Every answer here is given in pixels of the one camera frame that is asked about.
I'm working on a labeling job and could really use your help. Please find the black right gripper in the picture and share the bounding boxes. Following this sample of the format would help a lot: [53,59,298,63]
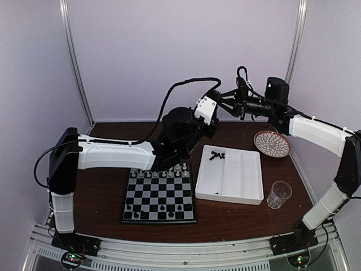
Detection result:
[217,86,276,120]

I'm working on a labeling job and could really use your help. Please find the white plastic compartment tray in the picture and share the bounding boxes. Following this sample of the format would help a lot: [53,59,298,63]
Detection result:
[195,145,264,206]

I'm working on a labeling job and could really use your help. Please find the black white chess board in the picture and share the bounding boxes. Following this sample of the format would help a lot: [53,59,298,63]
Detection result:
[120,166,197,225]

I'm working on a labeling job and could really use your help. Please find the black chess pawn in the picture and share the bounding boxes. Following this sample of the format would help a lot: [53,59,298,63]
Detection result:
[184,203,192,211]

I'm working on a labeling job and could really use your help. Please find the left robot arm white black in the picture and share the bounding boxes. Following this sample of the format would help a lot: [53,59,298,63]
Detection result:
[46,102,218,251]

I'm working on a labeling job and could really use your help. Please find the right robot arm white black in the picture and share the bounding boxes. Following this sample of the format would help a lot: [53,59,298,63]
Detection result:
[216,76,360,250]

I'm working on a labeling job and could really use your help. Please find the black chess pieces pile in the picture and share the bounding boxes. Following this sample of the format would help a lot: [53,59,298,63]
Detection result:
[209,151,226,161]

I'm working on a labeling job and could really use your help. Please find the white chess pieces row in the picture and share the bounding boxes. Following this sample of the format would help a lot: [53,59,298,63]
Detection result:
[129,163,191,178]

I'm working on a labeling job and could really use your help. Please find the patterned ceramic plate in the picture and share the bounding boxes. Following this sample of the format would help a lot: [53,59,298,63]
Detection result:
[253,130,291,158]

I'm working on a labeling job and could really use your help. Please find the clear drinking glass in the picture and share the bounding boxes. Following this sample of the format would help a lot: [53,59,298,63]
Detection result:
[266,181,292,209]

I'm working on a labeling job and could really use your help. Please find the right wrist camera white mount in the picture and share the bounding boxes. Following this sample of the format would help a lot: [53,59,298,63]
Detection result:
[236,66,253,98]

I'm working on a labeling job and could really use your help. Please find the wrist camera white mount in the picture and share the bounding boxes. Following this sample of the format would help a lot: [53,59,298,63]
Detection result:
[194,90,221,125]
[236,66,253,98]

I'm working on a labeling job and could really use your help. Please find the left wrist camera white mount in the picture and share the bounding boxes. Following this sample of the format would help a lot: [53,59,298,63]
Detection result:
[194,90,221,125]

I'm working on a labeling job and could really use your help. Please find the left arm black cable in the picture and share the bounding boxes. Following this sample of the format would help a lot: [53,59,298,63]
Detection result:
[132,78,222,146]

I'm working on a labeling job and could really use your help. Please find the right aluminium frame post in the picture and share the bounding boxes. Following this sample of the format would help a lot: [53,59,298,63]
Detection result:
[285,0,307,85]

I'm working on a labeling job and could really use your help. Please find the aluminium frame post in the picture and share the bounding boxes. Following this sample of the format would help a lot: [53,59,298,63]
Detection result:
[59,0,95,126]
[285,0,307,85]

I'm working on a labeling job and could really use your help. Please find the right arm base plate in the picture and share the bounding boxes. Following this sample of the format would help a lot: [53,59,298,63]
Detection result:
[270,233,319,256]

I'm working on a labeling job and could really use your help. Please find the front aluminium rail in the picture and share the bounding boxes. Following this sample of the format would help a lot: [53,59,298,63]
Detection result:
[28,222,345,271]

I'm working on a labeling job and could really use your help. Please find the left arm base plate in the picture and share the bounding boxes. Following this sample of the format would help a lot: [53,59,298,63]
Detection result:
[51,234,100,256]

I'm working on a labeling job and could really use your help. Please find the left aluminium frame post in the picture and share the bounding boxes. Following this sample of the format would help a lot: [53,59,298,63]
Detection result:
[59,0,95,126]

